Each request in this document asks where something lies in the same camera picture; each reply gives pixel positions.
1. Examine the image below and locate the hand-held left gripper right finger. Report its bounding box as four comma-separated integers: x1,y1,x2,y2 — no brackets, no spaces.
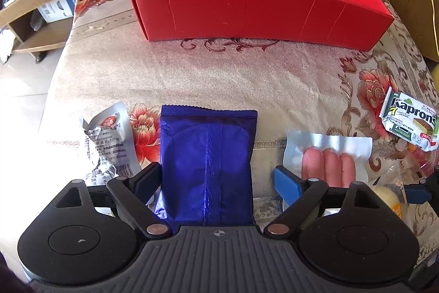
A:
262,166,390,240

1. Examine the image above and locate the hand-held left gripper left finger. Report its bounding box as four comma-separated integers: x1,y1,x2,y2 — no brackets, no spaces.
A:
51,162,172,240

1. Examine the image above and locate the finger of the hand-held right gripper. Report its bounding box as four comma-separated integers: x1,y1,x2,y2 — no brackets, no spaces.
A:
404,165,439,205

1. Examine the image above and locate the clear round bun packet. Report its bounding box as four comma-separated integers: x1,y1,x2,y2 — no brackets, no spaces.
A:
368,173,412,228

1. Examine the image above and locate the blue snack packet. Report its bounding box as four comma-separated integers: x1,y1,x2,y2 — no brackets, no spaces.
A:
159,104,258,228

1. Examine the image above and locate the green white wafer packet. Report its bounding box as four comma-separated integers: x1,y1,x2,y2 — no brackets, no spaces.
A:
381,86,439,152

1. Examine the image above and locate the white silver snack packet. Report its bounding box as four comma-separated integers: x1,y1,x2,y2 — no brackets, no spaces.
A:
80,102,143,189

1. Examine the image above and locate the clear sausage packet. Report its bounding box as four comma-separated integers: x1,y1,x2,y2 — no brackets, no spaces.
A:
283,130,374,191

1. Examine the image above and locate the blue white carton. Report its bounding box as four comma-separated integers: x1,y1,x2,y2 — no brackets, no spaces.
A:
37,0,74,22

